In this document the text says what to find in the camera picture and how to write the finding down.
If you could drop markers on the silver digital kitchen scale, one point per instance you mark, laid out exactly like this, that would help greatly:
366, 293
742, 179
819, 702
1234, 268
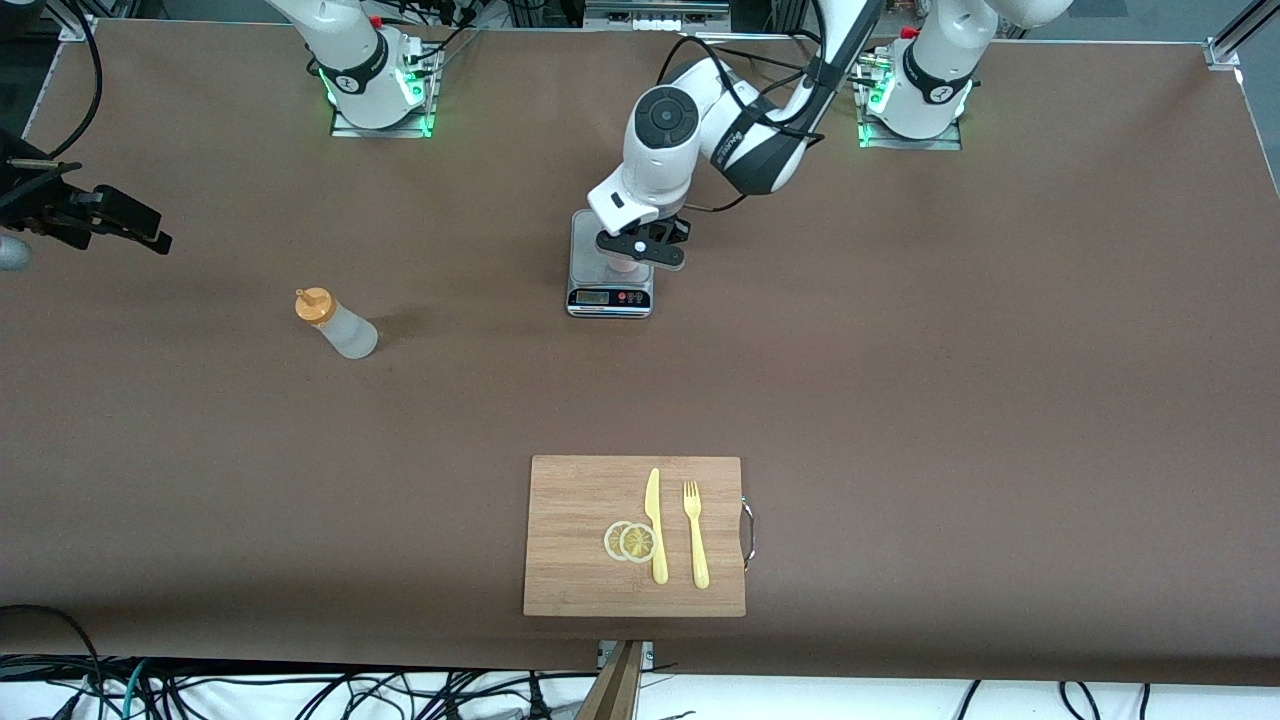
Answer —
640, 295

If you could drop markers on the pink plastic cup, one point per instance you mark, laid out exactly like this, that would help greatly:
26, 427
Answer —
625, 266

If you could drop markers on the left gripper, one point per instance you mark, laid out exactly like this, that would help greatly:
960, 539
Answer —
677, 229

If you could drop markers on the wooden cutting board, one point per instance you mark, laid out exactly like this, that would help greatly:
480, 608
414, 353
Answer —
570, 520

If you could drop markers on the yellow plastic knife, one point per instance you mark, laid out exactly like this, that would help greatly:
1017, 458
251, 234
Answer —
653, 500

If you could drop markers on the translucent sauce bottle orange cap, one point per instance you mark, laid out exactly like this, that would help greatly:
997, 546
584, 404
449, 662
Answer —
350, 335

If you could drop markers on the wooden post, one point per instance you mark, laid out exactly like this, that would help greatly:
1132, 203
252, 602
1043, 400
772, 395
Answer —
615, 690

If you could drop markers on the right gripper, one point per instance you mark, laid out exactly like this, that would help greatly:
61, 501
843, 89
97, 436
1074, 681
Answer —
52, 208

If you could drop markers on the lemon slice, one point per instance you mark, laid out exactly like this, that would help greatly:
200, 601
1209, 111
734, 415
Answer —
638, 543
611, 541

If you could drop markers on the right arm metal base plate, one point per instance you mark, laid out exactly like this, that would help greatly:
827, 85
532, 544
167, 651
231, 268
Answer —
380, 132

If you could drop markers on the yellow plastic fork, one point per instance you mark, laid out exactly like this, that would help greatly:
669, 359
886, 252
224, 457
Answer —
698, 550

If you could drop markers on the brown table cover sheet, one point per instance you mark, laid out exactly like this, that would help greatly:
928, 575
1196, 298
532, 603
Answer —
900, 500

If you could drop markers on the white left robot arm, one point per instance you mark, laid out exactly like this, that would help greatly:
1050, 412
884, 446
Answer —
660, 150

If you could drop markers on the small metal bracket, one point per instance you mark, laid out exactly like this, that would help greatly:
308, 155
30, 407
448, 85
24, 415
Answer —
648, 652

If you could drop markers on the aluminium frame profile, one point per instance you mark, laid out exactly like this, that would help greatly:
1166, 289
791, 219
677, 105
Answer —
75, 25
1225, 50

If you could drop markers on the white socket strip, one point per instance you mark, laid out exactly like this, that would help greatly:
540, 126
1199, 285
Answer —
655, 22

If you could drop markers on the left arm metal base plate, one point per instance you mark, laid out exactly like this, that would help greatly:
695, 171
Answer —
910, 144

